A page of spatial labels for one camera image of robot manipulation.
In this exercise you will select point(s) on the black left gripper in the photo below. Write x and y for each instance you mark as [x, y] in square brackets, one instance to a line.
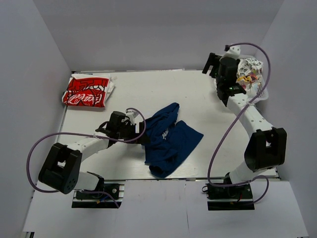
[141, 129]

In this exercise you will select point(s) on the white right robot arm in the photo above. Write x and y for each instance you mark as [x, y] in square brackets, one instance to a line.
[266, 148]

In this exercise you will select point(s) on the red and white folded t-shirt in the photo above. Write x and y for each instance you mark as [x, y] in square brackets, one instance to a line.
[88, 90]

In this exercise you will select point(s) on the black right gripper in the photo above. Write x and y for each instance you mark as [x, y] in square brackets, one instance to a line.
[213, 65]

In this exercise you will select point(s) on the white printed t-shirt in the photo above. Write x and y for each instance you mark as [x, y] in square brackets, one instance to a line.
[249, 76]

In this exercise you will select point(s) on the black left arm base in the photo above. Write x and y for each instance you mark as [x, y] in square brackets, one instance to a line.
[110, 196]

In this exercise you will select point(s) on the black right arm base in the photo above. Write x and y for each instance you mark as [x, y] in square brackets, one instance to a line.
[237, 198]

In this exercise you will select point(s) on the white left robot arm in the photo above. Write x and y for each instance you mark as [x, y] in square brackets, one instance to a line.
[61, 169]

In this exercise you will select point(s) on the blue t-shirt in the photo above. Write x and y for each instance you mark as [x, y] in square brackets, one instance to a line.
[171, 141]

